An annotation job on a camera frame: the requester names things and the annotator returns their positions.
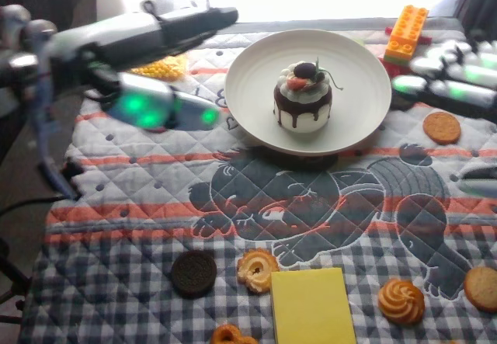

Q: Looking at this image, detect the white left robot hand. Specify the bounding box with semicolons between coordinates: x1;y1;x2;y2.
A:
390;36;497;200

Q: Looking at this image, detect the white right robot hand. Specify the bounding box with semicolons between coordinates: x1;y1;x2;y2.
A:
46;0;239;134

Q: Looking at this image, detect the toy chocolate cream cake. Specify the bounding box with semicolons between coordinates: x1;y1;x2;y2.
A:
273;57;346;134

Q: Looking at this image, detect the white round plate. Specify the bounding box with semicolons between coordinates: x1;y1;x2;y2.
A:
224;29;392;155

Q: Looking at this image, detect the round tan biscuit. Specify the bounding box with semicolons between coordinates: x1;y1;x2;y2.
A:
422;111;462;145
463;266;497;314

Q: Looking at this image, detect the yellow toy corn slab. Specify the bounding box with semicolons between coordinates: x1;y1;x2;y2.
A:
130;54;188;79

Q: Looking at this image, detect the orange toy brick car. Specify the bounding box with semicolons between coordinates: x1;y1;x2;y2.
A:
383;5;433;75

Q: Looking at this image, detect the grey quilt with bear print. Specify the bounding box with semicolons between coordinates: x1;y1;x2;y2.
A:
19;17;497;344

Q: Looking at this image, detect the swirled butter cookie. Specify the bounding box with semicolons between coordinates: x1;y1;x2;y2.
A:
377;278;426;325

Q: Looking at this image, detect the dark chocolate sandwich cookie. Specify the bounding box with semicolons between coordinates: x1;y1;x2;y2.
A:
170;249;218;299

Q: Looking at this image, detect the black stand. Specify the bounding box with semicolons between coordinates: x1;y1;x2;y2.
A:
0;238;33;324

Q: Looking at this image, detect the yellow foam cube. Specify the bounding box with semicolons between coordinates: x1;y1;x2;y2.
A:
270;266;357;344

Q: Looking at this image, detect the pretzel-shaped butter cookie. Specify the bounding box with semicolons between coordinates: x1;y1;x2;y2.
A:
209;323;259;344

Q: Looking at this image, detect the ring-shaped butter cookie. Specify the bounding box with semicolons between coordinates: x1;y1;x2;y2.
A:
236;248;281;294

